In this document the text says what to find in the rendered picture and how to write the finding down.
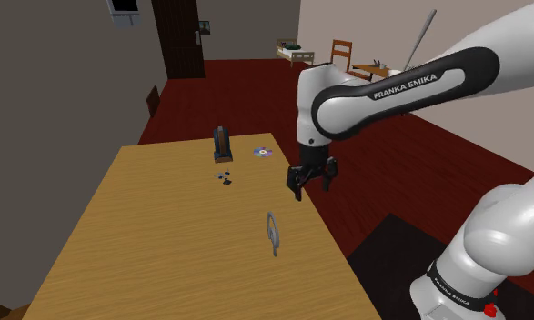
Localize dark brown door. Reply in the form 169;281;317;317
150;0;207;80

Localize small dark blue pieces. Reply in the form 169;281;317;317
213;169;234;186

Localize dark brown wall box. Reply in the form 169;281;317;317
145;85;162;118

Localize white framed window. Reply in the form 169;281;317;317
106;0;143;29

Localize black robot stand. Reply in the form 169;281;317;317
346;213;534;320

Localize brown wooden desk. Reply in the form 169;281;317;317
351;58;398;81

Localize blue and brown holder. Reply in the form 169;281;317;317
212;125;235;165

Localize brown wooden furniture corner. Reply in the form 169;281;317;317
0;295;31;320

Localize light wooden table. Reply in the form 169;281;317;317
22;132;383;320

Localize grey slanted rod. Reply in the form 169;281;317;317
402;9;438;73

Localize small wooden bed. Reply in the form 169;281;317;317
276;38;316;68

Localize grey ring-shaped tool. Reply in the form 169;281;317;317
266;210;280;258

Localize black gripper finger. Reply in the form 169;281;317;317
286;165;313;203
321;156;339;193

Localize brown wooden chair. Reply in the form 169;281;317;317
329;39;372;81

